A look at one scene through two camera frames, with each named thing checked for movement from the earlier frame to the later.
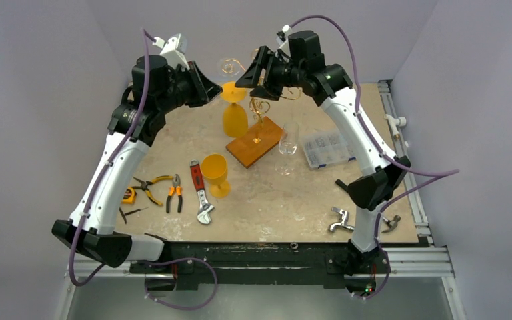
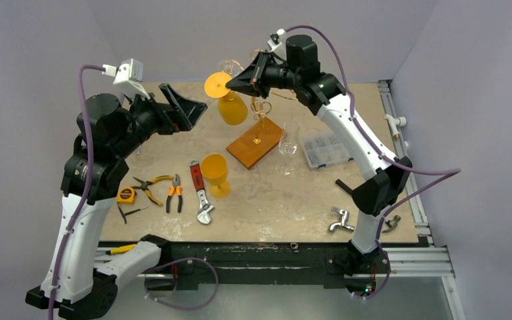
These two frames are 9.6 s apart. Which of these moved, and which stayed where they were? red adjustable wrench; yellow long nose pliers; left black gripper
Moved: left black gripper
Stayed: red adjustable wrench; yellow long nose pliers
